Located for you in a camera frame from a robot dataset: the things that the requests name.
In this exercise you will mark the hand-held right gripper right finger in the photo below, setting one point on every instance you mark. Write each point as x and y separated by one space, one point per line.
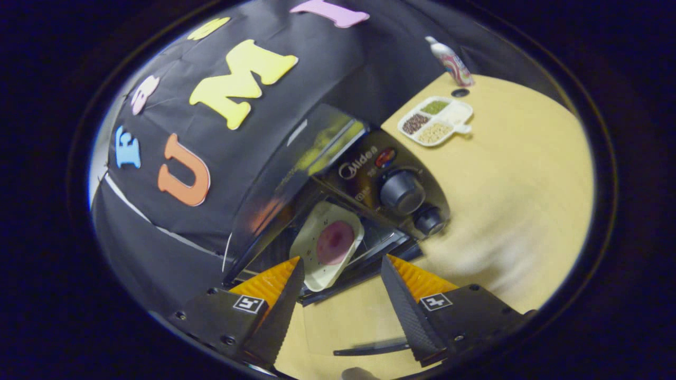
404 311

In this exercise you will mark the heap of yellow soybeans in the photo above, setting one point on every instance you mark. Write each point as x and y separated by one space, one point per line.
434 133

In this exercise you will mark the black electric oven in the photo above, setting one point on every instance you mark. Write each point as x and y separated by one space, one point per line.
364 174

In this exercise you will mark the round black table grommet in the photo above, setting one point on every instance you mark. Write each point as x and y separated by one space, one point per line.
460 93

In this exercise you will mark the white divided tray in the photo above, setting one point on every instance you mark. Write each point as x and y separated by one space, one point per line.
459 113

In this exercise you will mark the pink ham slice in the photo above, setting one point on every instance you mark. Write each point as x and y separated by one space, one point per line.
335 243

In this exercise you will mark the heap of green beans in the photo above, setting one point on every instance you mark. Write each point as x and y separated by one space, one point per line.
434 107

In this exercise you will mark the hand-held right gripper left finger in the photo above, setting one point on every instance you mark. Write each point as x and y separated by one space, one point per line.
282 316

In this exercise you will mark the heap of red beans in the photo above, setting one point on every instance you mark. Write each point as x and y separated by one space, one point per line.
415 123

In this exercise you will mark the pink label drink bottle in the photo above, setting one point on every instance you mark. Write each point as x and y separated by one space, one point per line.
454 66

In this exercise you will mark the white square plate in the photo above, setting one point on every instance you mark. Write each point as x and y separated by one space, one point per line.
306 248

